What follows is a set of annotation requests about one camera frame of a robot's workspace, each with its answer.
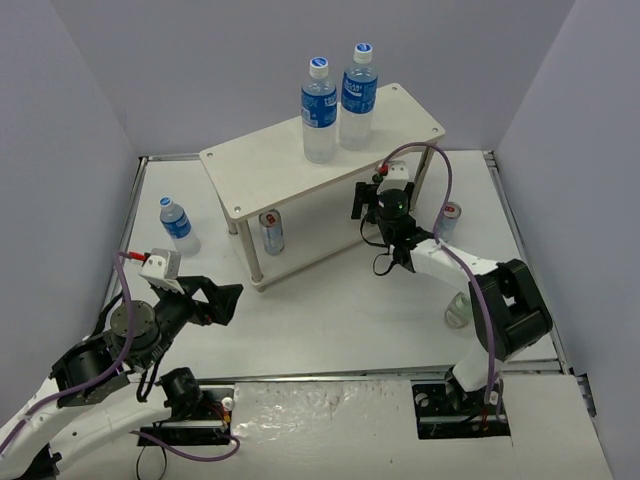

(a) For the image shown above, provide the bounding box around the silver energy drink can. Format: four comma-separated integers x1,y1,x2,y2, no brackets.
434,201,462,243
258,209,285,256

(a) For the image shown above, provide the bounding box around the pocari sweat bottle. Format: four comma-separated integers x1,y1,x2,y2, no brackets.
339,42,379,150
301,56,337,164
159,196,201,257

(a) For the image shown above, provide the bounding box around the clear green-cap Chang bottle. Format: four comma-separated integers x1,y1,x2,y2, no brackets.
444,292,473,329

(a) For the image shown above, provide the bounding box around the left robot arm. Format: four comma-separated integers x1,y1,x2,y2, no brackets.
1,276,244,479

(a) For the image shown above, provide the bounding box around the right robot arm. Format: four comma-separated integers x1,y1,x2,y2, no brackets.
351,182,553,413

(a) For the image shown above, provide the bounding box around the white two-tier wooden shelf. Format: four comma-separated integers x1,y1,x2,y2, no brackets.
200,83,445,291

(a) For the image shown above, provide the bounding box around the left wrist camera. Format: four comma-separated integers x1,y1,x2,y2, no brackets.
139,248,184,294

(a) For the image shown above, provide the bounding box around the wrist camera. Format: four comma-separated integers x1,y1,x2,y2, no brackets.
376,160,410,194
139,248,184,294

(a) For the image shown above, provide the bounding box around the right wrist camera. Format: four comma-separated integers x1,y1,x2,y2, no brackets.
376,160,410,194

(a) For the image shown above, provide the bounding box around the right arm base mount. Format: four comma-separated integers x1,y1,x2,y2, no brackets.
411,372,511,440

